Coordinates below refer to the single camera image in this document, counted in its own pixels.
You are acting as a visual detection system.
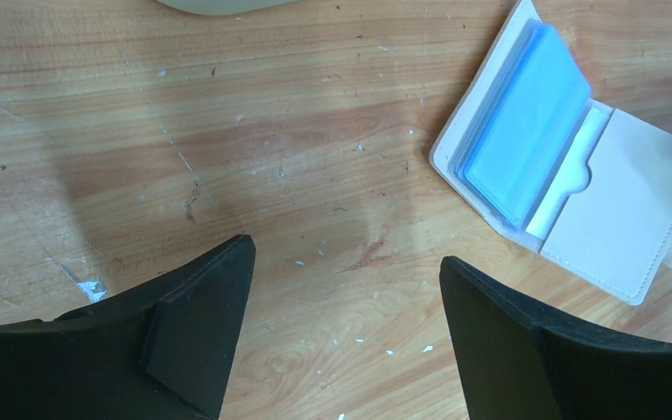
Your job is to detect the beige oval tray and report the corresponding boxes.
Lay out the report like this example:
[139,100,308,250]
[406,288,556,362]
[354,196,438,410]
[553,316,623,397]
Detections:
[157,0,294,16]

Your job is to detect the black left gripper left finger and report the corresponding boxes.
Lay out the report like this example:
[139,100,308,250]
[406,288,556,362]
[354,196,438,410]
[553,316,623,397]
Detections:
[0,234,256,419]

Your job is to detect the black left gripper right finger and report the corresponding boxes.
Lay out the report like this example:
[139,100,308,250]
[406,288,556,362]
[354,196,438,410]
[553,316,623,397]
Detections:
[439,256,672,419]

